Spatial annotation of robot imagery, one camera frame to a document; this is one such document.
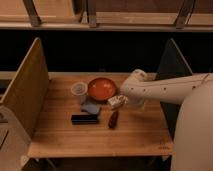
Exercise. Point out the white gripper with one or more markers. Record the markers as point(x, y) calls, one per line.
point(135, 101)

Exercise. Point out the small clear labelled bottle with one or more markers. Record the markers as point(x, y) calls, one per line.
point(117, 101)

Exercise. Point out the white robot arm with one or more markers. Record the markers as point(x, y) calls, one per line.
point(193, 139)

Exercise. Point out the dark red chili pepper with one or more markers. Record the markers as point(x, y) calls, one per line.
point(113, 120)

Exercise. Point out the orange bowl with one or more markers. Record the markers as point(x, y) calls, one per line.
point(101, 89)

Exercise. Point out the blue sponge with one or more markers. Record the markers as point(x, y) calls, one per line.
point(91, 108)

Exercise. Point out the right dark side panel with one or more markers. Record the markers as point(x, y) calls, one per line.
point(172, 65)

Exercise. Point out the clear plastic cup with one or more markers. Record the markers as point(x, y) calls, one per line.
point(79, 90)

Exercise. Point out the black rectangular box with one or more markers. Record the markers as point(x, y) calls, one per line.
point(84, 119)

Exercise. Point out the left wooden side panel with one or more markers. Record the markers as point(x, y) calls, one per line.
point(23, 99)

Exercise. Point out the wooden shelf rail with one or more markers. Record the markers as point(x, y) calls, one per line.
point(108, 15)

